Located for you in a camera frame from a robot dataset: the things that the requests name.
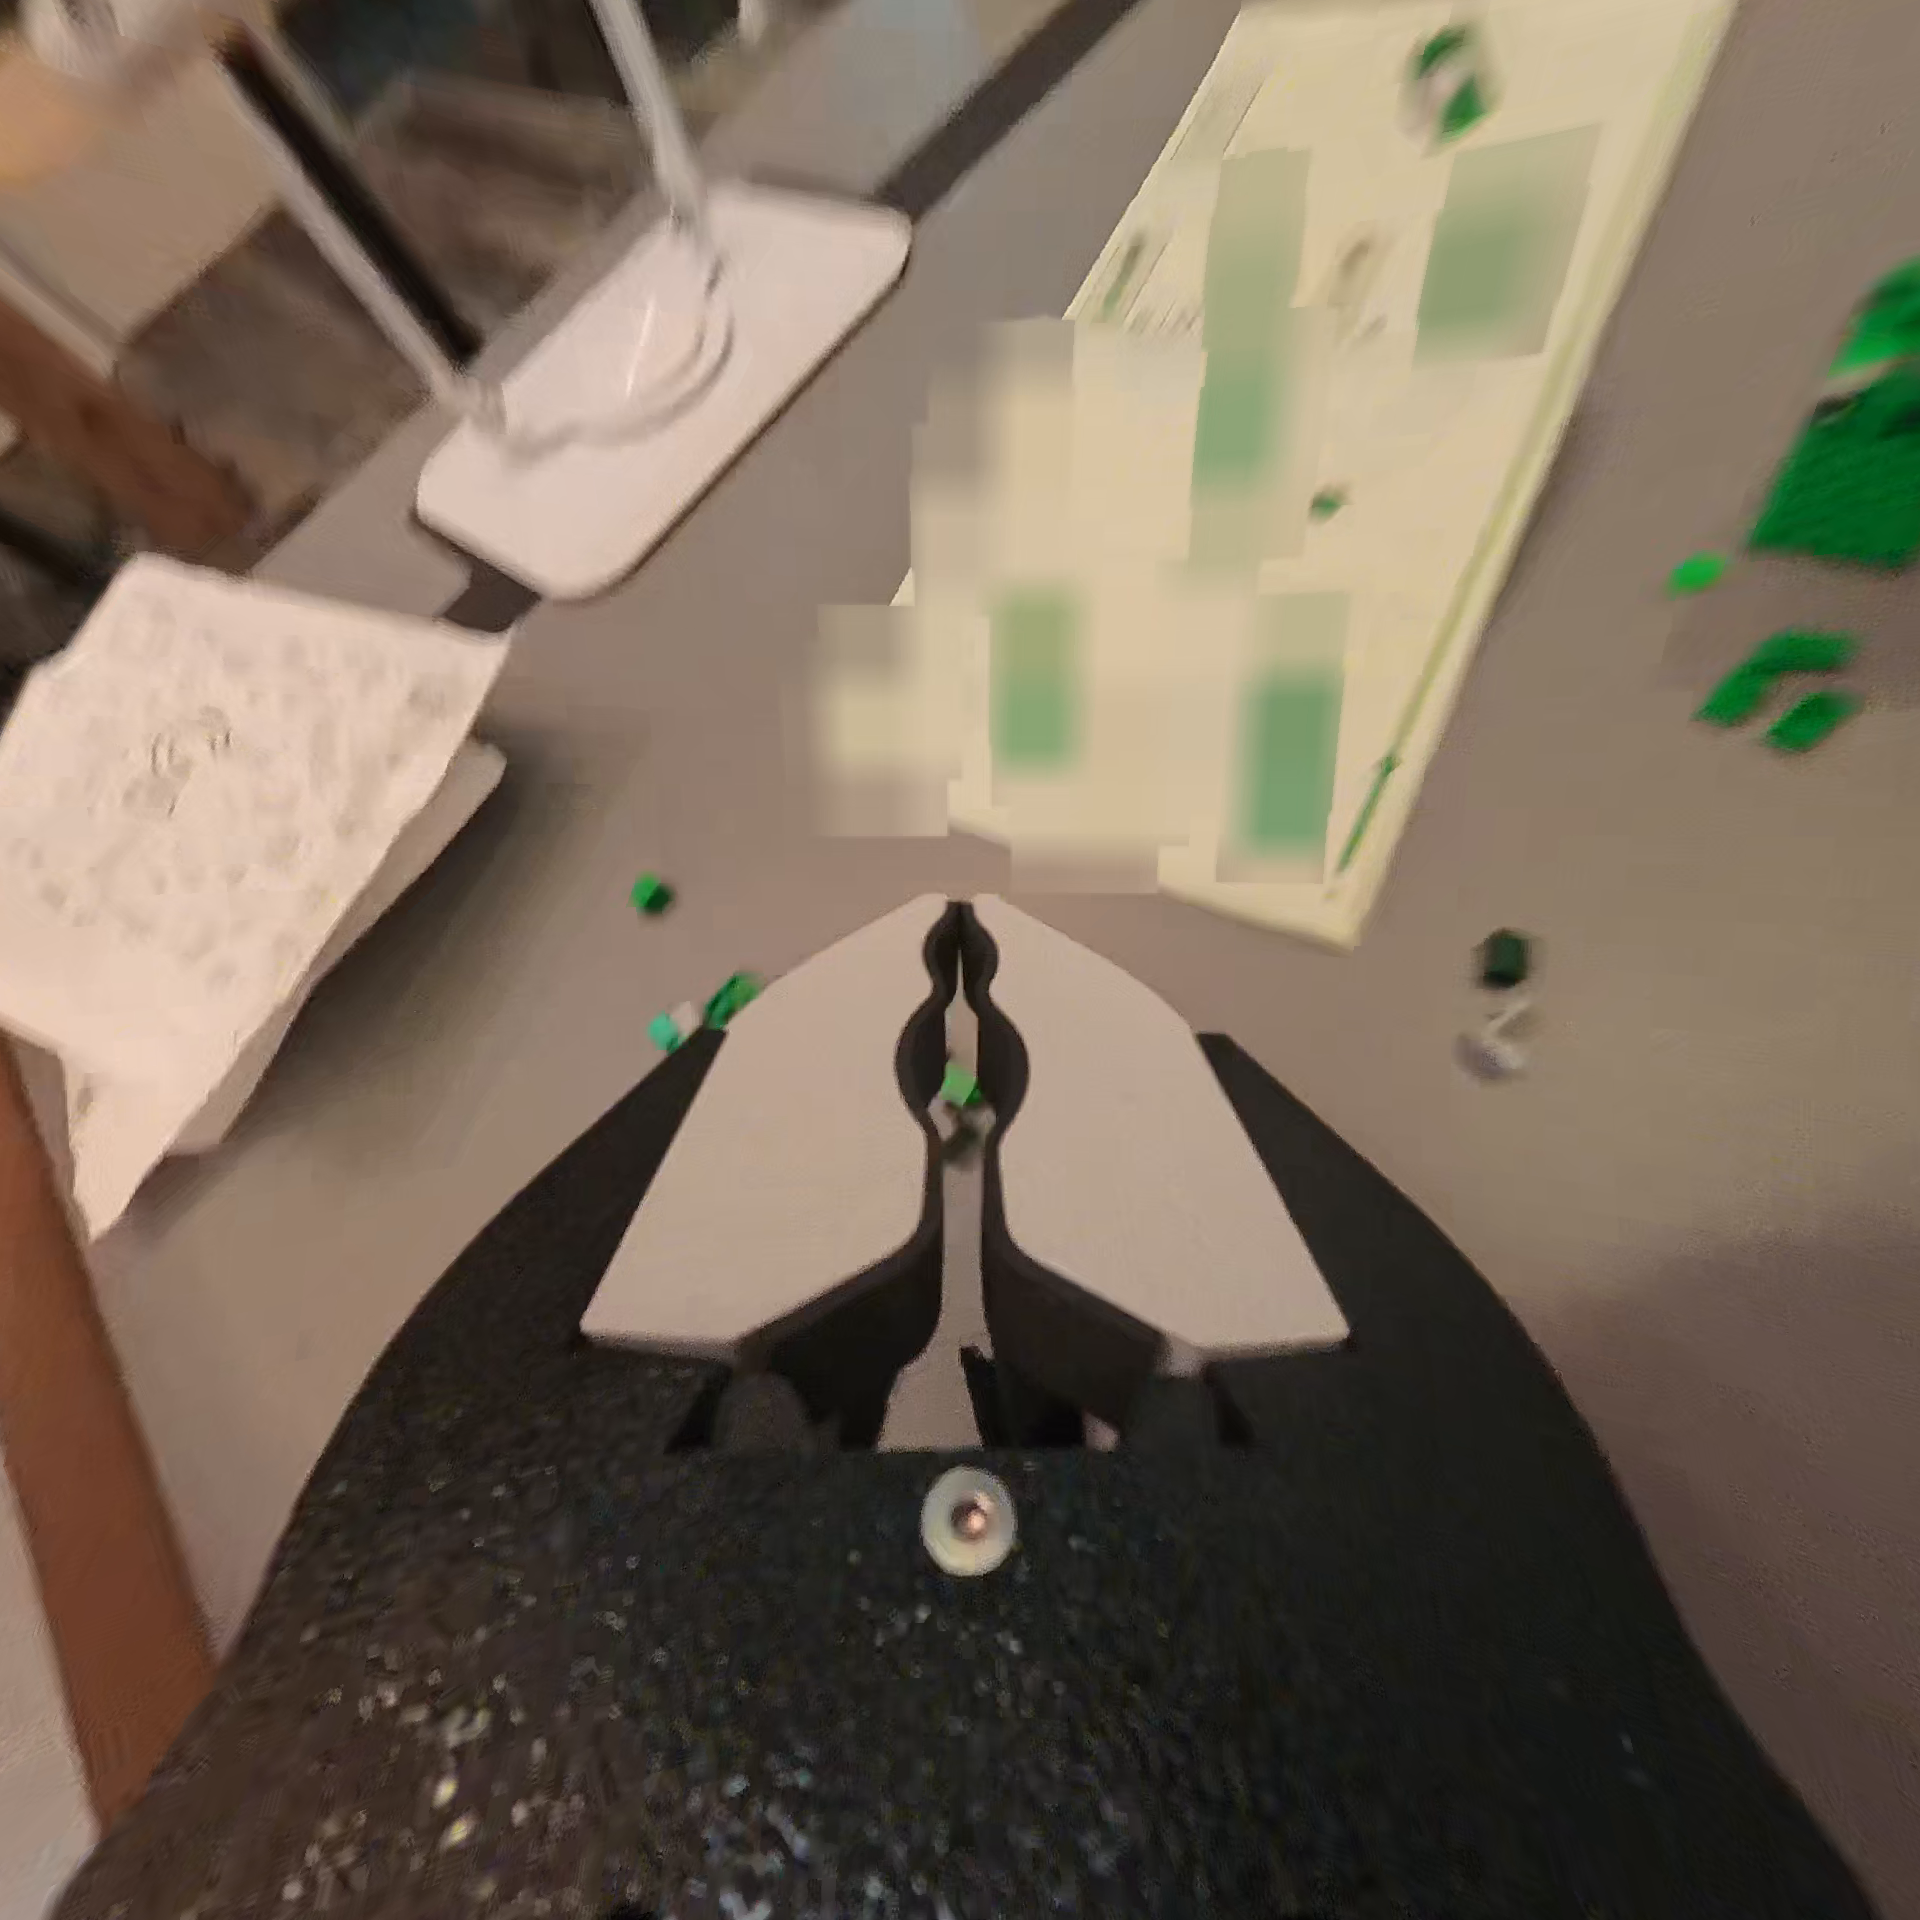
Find white paper bag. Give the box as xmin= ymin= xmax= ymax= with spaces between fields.
xmin=0 ymin=552 xmax=516 ymax=1241

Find green studded plate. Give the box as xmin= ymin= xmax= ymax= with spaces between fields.
xmin=1745 ymin=259 xmax=1920 ymax=574

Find brown wooden board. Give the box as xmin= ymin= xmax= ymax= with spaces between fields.
xmin=0 ymin=1032 xmax=215 ymax=1827

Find building instruction booklet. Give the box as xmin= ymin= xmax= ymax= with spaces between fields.
xmin=817 ymin=0 xmax=1742 ymax=951

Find white stand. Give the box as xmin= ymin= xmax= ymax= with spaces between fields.
xmin=411 ymin=0 xmax=917 ymax=606

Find scattered green flat tiles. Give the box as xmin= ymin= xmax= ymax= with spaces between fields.
xmin=1664 ymin=549 xmax=1866 ymax=755

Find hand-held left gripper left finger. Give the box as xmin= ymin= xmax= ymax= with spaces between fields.
xmin=576 ymin=895 xmax=963 ymax=1452

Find white bracket piece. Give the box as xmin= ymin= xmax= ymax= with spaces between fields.
xmin=1452 ymin=1000 xmax=1542 ymax=1085

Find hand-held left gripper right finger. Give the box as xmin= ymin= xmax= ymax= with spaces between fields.
xmin=963 ymin=895 xmax=1353 ymax=1452

